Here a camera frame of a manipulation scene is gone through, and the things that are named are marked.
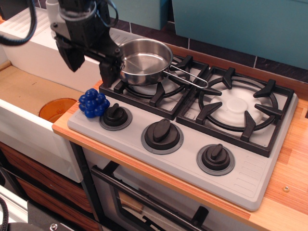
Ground stainless steel pan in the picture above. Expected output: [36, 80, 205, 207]
[119, 38, 209, 89]

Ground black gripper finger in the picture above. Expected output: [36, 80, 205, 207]
[56, 40, 85, 72]
[99, 61, 121, 88]

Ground wooden drawer fronts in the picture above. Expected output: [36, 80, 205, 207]
[0, 143, 102, 231]

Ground blue toy blueberry cluster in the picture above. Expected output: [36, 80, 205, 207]
[78, 88, 110, 118]

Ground black left stove knob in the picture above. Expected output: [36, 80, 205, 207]
[99, 103, 132, 131]

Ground white toy sink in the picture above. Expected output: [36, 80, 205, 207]
[0, 8, 101, 183]

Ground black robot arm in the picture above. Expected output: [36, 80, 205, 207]
[51, 0, 123, 88]

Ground grey toy faucet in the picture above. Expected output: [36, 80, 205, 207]
[45, 0, 65, 25]

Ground black stove knob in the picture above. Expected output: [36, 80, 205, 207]
[99, 103, 132, 131]
[141, 118, 184, 155]
[196, 144, 235, 176]

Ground black middle stove knob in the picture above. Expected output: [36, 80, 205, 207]
[141, 118, 184, 155]

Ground black right burner grate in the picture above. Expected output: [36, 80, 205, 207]
[176, 67, 297, 157]

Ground grey toy stove top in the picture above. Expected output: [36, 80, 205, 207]
[66, 45, 299, 212]

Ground black left burner grate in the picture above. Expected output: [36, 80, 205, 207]
[99, 55, 209, 120]

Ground oven door with handle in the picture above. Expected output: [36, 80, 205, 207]
[90, 161, 253, 231]

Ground black braided cable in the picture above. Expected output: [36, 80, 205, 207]
[0, 197, 9, 231]

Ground black right stove knob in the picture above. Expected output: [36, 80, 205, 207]
[196, 144, 235, 176]

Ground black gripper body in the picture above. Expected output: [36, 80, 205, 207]
[51, 19, 123, 64]

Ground black burner grate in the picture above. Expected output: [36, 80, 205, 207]
[176, 67, 297, 157]
[99, 55, 209, 120]

